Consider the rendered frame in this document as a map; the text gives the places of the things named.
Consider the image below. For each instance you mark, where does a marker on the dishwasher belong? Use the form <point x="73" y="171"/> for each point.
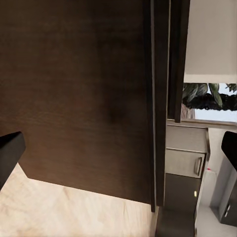
<point x="185" y="163"/>

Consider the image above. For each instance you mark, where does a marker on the fixed window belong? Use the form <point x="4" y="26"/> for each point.
<point x="209" y="103"/>

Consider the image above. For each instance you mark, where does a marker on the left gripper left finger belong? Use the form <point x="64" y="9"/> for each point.
<point x="12" y="147"/>

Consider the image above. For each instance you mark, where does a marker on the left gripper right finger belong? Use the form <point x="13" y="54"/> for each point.
<point x="229" y="147"/>

